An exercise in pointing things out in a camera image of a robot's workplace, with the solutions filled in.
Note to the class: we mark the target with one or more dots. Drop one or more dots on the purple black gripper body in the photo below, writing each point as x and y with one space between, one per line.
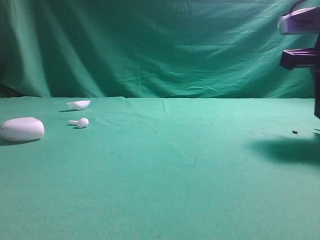
306 58

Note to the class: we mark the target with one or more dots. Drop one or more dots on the white earbud case lid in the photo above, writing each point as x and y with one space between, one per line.
78 105

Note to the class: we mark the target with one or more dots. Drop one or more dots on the white earbud near case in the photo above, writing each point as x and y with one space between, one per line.
80 124

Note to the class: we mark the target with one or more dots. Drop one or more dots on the white earbud case body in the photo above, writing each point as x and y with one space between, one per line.
24 129

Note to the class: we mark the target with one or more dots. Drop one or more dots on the green table cloth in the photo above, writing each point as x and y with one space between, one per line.
163 169

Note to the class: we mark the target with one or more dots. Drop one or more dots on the green backdrop cloth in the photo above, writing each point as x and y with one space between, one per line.
148 49

